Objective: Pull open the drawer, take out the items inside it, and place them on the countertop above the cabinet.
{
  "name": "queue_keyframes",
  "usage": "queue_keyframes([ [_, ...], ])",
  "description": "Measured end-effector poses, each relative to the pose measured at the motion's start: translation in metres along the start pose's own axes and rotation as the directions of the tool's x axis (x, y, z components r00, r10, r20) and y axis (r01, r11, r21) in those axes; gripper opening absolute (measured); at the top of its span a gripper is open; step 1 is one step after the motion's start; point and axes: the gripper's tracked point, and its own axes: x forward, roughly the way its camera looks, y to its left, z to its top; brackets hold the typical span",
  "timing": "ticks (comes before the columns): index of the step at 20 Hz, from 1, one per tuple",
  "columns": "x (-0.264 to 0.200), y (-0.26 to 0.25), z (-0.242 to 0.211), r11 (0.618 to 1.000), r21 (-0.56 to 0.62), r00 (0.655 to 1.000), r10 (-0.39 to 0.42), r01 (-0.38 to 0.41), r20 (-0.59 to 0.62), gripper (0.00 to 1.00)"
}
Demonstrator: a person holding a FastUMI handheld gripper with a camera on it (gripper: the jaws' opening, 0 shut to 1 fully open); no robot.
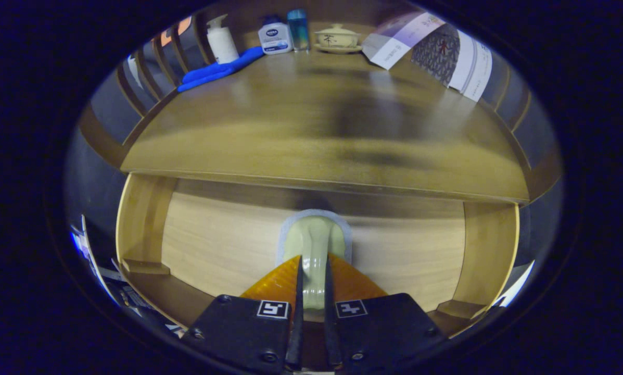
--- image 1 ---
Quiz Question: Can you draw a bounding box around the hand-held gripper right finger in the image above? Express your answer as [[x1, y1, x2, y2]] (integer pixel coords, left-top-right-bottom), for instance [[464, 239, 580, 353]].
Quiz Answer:
[[324, 254, 447, 371]]

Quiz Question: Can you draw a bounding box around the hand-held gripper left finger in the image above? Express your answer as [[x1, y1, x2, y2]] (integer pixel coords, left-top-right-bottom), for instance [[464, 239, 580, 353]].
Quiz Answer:
[[180, 254, 304, 371]]

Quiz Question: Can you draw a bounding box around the pale green item translucent tray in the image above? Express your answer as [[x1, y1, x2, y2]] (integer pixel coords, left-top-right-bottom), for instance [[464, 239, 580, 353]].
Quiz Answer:
[[276, 208, 353, 310]]

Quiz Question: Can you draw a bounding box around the brown wooden drawer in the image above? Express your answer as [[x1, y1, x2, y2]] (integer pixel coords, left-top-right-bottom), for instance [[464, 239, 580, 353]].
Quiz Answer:
[[115, 173, 521, 339]]

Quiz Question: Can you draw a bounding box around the brown wooden countertop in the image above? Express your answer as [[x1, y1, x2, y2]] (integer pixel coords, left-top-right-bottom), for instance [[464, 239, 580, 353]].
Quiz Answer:
[[120, 47, 530, 205]]

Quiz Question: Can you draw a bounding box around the brown wooden cabinet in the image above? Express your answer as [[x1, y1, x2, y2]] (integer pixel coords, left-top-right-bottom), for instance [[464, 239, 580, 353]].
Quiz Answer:
[[77, 0, 564, 209]]

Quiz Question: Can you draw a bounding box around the blue folded cloth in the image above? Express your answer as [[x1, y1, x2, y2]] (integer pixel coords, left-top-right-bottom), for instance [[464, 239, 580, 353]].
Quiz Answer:
[[177, 46, 266, 93]]

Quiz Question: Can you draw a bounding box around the cream lidded tea cup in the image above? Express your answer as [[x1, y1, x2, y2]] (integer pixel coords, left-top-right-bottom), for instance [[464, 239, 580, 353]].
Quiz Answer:
[[313, 23, 364, 54]]

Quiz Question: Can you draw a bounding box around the white lotion bottle blue cap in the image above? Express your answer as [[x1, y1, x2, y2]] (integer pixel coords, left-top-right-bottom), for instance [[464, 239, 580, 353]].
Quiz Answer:
[[258, 16, 294, 55]]

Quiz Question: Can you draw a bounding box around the white pump bottle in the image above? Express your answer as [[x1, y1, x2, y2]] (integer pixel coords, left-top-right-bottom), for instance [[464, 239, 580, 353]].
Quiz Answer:
[[206, 14, 240, 65]]

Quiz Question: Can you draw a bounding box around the plain white book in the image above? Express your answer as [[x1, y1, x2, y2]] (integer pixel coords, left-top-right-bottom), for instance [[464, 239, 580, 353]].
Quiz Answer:
[[448, 30, 494, 103]]

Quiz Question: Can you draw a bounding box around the purple and white book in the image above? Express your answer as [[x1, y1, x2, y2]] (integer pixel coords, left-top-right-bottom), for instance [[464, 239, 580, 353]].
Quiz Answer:
[[362, 11, 446, 71]]

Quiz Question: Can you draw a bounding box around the teal glass bottle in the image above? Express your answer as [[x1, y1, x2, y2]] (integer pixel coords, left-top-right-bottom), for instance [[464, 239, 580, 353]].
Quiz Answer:
[[287, 8, 311, 52]]

